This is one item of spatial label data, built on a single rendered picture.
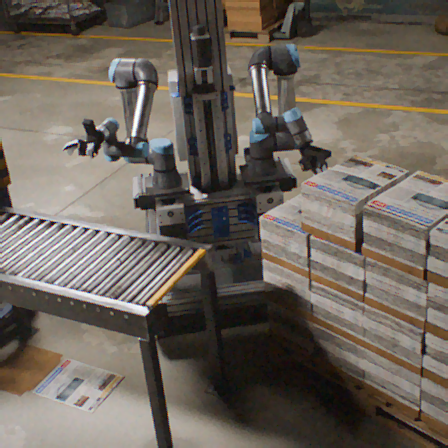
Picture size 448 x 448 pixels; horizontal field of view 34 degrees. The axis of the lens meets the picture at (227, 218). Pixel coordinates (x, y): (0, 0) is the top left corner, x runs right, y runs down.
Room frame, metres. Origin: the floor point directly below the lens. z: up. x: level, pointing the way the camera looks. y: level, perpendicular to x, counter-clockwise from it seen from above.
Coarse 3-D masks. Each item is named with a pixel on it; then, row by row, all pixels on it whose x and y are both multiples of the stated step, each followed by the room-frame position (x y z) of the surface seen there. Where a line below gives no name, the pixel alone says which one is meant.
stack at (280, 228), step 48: (288, 240) 2.78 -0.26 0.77; (288, 288) 2.80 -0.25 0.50; (384, 288) 2.42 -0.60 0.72; (432, 288) 2.25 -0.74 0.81; (288, 336) 2.82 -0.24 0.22; (336, 336) 2.59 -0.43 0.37; (384, 336) 2.40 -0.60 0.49; (432, 336) 2.24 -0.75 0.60; (384, 384) 2.41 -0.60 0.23; (432, 384) 2.23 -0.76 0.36; (432, 432) 2.22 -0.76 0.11
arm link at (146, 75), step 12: (144, 60) 3.39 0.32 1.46; (144, 72) 3.33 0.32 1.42; (156, 72) 3.36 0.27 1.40; (144, 84) 3.30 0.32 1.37; (156, 84) 3.32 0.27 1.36; (144, 96) 3.27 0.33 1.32; (144, 108) 3.23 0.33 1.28; (144, 120) 3.20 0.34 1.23; (132, 132) 3.17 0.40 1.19; (144, 132) 3.17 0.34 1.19; (132, 144) 3.12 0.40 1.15; (144, 144) 3.12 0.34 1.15; (132, 156) 3.11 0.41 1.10; (144, 156) 3.10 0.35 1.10
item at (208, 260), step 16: (0, 208) 3.31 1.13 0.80; (16, 208) 3.29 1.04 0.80; (64, 224) 3.09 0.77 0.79; (80, 224) 3.06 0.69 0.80; (96, 224) 3.04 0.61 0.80; (144, 240) 2.87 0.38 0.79; (160, 240) 2.83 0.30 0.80; (176, 240) 2.82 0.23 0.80; (208, 256) 2.71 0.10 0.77; (208, 272) 2.71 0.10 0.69
